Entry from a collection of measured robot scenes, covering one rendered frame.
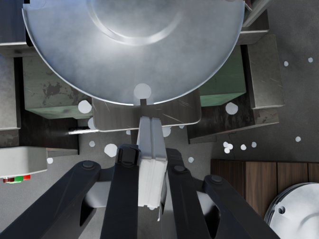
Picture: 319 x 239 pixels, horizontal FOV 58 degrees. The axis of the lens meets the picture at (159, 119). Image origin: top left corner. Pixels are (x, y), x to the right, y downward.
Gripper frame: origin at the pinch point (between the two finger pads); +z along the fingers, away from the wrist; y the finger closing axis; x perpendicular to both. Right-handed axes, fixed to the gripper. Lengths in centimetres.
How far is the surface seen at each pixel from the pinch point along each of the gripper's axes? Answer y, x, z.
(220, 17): 8.6, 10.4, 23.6
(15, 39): -20.3, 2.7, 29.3
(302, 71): 69, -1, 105
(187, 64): 4.8, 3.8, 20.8
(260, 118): 23.1, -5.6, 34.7
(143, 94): -0.3, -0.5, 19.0
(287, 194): 43, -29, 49
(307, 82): 72, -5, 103
